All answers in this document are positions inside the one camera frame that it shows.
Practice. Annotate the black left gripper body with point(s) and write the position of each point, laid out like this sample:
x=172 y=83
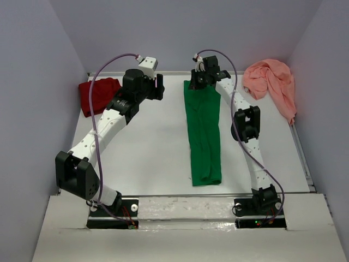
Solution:
x=158 y=87

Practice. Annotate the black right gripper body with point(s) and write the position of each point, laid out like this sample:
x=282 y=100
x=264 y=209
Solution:
x=200 y=81

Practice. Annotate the green t shirt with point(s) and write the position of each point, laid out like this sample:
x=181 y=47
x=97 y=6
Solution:
x=202 y=108

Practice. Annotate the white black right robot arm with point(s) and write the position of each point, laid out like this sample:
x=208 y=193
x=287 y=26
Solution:
x=245 y=129

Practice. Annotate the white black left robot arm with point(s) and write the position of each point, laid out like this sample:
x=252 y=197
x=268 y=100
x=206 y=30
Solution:
x=75 y=169

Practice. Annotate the dark red t shirt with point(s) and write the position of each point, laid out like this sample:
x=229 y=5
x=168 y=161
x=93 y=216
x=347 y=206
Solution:
x=102 y=93

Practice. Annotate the salmon pink t shirt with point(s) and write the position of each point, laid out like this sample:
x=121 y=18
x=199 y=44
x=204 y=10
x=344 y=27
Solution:
x=273 y=77

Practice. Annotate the white front cover board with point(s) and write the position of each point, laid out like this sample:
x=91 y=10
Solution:
x=190 y=229

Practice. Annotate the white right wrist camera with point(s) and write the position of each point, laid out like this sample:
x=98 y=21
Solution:
x=199 y=67

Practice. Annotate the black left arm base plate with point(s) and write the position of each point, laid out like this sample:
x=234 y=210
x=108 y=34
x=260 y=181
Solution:
x=124 y=217

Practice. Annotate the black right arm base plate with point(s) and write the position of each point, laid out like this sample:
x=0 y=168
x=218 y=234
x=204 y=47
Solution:
x=247 y=217

